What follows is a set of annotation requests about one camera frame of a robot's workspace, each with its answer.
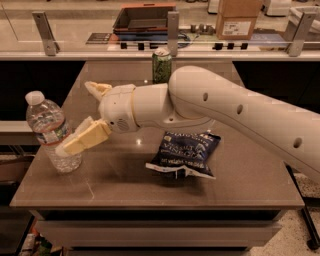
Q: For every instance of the dark tray with orange rim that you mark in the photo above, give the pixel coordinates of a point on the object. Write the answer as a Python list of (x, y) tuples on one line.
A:
[(143, 17)]

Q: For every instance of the clear plastic water bottle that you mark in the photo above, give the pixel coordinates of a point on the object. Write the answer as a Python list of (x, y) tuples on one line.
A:
[(47, 120)]

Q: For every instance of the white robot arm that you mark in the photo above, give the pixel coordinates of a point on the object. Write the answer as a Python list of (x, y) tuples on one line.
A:
[(191, 100)]

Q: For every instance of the right metal glass bracket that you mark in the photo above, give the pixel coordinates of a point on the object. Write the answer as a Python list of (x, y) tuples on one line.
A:
[(296, 35)]

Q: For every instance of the cardboard box with label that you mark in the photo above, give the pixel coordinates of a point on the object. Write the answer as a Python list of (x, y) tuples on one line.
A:
[(236, 19)]

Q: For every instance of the middle metal glass bracket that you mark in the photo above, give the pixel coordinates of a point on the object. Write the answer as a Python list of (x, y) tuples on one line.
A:
[(173, 30)]

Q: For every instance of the brown table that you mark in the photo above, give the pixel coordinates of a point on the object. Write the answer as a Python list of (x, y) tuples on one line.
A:
[(113, 201)]

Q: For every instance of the metal glass bracket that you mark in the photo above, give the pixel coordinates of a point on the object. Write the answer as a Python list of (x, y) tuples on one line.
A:
[(173, 30), (50, 45), (296, 35)]

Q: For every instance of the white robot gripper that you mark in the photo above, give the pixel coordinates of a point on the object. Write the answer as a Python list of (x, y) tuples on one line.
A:
[(117, 108)]

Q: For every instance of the blue potato chip bag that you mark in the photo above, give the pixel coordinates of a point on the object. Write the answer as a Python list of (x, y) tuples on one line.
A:
[(185, 154)]

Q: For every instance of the left metal glass bracket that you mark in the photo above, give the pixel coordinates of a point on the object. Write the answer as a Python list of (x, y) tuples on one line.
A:
[(50, 45)]

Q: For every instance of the glass barrier panel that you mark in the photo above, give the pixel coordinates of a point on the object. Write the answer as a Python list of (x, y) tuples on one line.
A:
[(89, 29)]

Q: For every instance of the green soda can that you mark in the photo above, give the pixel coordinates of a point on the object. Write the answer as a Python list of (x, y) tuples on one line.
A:
[(161, 65)]

